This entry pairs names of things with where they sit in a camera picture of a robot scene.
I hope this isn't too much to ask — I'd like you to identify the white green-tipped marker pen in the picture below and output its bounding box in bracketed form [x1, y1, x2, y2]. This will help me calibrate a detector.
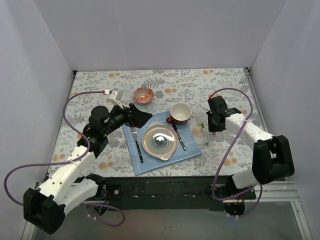
[201, 123, 209, 146]

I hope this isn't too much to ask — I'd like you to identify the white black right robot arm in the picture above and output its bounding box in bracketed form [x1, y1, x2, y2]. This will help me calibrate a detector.
[206, 96, 295, 201]

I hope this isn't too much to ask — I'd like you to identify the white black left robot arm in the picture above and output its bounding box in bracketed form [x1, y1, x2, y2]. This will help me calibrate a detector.
[23, 103, 153, 235]

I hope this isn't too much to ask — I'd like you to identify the silver fork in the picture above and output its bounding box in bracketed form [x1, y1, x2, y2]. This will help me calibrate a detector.
[130, 126, 144, 164]

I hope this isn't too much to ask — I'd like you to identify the red patterned bowl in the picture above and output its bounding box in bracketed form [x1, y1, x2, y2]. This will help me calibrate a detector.
[133, 86, 155, 104]

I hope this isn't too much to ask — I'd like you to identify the cream grey plate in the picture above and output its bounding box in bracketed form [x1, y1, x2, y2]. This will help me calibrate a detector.
[141, 122, 179, 161]

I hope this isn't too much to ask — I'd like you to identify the silver patterned knife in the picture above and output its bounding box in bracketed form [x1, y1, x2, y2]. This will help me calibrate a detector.
[171, 123, 187, 151]

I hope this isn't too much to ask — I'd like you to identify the red white cup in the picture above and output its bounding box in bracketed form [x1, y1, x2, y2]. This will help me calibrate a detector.
[166, 103, 192, 125]

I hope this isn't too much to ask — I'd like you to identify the floral patterned tablecloth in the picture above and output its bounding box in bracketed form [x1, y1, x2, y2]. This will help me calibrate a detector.
[47, 68, 266, 177]

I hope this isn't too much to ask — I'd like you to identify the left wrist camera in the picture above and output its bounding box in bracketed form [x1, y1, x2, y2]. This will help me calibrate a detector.
[107, 88, 124, 109]

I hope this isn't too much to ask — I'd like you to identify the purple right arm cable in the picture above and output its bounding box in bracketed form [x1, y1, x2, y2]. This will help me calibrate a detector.
[209, 87, 263, 218]

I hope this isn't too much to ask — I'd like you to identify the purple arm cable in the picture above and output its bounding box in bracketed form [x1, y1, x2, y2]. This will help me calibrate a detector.
[209, 87, 263, 218]
[3, 90, 126, 227]

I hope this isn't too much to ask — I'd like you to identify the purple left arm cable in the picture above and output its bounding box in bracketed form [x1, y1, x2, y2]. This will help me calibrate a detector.
[3, 90, 126, 227]

